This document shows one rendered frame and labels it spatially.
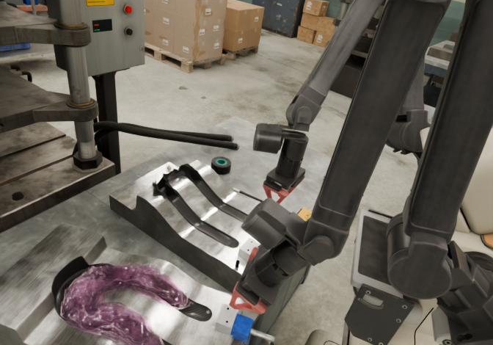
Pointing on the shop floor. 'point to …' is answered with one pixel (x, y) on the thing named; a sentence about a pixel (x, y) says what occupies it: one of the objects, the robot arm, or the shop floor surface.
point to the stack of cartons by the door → (315, 23)
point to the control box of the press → (107, 40)
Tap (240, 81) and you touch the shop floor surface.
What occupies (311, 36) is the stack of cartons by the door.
